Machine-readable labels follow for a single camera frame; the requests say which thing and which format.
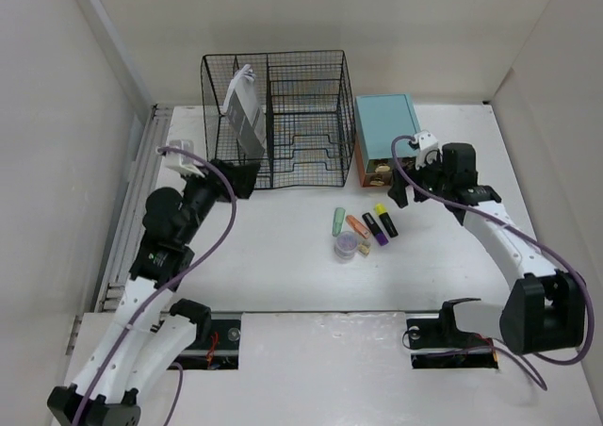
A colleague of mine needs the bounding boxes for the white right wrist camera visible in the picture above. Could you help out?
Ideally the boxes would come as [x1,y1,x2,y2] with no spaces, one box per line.
[414,130,439,169]

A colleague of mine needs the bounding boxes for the green highlighter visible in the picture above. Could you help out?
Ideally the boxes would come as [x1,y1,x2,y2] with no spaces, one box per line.
[332,207,346,237]

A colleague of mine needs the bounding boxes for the clear jar purple contents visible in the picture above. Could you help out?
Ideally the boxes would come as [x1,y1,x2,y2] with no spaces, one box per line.
[334,231,359,260]

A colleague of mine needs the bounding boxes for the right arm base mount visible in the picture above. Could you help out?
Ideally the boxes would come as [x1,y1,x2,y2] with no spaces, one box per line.
[402,298,498,369]

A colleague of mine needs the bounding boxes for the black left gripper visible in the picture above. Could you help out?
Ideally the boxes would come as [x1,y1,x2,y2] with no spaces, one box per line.
[178,158,258,245]

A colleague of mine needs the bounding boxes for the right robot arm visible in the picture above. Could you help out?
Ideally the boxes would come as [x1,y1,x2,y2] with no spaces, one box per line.
[388,132,595,365]

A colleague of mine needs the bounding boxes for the grey packaged notebook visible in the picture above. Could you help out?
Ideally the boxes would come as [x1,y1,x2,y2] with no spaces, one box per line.
[221,64,267,159]

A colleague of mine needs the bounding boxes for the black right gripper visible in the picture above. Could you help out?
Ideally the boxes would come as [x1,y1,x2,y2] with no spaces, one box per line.
[386,148,452,207]

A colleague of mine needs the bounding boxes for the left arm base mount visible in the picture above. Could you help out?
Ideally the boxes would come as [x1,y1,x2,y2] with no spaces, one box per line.
[171,313,242,370]

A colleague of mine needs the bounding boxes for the small beige eraser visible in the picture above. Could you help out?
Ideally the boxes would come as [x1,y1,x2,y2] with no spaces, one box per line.
[358,243,370,256]

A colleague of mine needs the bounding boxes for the orange highlighter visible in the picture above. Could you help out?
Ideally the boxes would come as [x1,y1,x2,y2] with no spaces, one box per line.
[346,215,371,239]

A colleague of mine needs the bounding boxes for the yellow black highlighter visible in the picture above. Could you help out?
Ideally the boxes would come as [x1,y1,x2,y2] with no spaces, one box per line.
[374,204,399,238]

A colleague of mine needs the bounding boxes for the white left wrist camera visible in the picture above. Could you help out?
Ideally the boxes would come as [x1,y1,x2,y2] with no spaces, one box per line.
[155,139,205,179]

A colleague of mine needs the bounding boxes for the black wire mesh organizer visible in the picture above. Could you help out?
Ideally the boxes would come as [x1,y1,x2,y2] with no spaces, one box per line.
[200,50,355,189]

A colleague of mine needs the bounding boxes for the teal drawer box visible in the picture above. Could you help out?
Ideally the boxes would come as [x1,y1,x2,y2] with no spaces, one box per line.
[354,93,421,175]

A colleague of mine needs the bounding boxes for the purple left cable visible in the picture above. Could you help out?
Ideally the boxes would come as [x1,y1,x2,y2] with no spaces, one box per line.
[73,146,237,426]

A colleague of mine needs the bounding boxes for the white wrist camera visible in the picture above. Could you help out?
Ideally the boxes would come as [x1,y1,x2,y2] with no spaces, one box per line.
[155,139,205,179]
[414,130,439,169]

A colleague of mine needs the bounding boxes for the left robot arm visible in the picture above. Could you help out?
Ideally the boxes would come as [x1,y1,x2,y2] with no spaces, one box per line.
[47,159,260,425]

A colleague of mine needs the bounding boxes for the purple black highlighter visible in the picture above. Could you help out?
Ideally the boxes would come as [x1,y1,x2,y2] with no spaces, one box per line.
[362,212,389,246]

